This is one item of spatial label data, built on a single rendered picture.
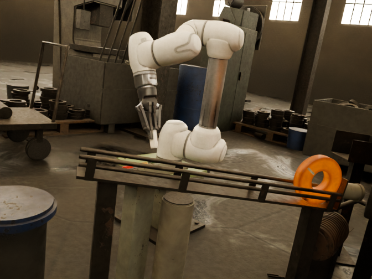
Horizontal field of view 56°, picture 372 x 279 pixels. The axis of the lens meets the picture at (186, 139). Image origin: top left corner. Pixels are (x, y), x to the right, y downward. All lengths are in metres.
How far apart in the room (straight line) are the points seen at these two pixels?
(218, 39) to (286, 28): 11.06
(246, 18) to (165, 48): 8.07
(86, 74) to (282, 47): 9.37
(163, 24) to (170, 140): 2.40
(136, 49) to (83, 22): 4.87
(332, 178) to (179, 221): 0.53
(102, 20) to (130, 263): 5.41
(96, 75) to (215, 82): 2.45
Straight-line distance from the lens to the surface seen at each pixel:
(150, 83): 1.35
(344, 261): 2.31
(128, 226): 1.39
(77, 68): 4.43
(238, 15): 9.30
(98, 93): 4.08
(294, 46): 12.62
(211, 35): 1.81
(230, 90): 5.10
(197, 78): 4.83
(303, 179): 1.13
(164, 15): 4.18
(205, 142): 1.88
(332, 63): 12.13
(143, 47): 1.36
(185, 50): 1.28
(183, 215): 1.26
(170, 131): 1.95
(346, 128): 4.06
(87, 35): 6.85
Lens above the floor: 1.03
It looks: 14 degrees down
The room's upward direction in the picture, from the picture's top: 8 degrees clockwise
